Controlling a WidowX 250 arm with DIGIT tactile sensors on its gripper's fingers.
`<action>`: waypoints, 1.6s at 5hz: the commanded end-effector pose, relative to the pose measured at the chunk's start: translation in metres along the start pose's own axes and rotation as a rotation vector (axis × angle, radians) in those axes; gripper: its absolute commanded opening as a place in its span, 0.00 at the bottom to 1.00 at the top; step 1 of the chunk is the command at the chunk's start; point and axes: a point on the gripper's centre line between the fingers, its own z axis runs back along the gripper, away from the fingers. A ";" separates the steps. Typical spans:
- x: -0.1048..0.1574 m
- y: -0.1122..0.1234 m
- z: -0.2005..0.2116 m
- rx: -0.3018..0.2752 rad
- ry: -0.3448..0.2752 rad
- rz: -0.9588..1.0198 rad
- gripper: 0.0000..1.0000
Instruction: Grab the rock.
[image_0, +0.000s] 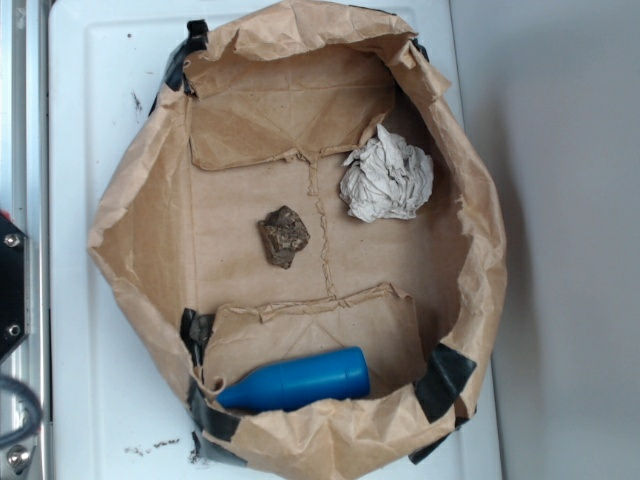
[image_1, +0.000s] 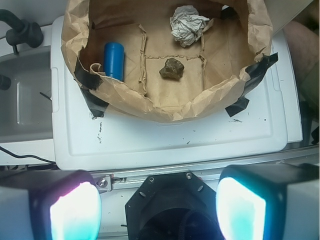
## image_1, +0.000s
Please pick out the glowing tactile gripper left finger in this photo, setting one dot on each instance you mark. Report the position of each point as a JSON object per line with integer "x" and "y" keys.
{"x": 49, "y": 205}

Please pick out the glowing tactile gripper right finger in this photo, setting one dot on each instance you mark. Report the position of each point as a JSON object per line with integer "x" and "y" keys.
{"x": 264, "y": 201}

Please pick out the brown rock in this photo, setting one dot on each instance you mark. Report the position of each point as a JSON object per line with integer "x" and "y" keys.
{"x": 173, "y": 69}

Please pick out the white plastic bin lid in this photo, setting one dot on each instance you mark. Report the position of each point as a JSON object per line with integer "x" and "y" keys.
{"x": 84, "y": 142}

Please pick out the black tape strip left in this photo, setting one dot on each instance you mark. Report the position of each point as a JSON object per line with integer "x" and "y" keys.
{"x": 87, "y": 83}

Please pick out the black tape strip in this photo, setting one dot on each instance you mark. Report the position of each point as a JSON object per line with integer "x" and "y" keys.
{"x": 256, "y": 74}
{"x": 87, "y": 83}

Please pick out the grey plastic tray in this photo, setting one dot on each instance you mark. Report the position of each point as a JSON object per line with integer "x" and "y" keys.
{"x": 26, "y": 106}

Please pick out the black tape strip right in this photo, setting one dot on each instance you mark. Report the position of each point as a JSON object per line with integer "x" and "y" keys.
{"x": 256, "y": 74}

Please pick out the blue plastic cylinder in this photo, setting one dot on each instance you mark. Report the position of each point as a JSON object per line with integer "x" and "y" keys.
{"x": 113, "y": 60}

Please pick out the brown paper bag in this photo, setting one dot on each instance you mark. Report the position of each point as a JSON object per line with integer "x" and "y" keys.
{"x": 238, "y": 34}

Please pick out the black clamp knob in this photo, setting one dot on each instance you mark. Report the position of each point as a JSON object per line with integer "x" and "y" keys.
{"x": 21, "y": 32}

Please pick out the crumpled white paper ball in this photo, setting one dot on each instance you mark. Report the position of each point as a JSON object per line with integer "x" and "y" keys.
{"x": 187, "y": 25}

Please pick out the aluminium frame rail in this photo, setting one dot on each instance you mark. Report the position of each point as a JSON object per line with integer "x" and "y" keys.
{"x": 109, "y": 180}

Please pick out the black octagonal mount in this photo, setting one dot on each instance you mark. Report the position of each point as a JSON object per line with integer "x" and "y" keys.
{"x": 175, "y": 206}

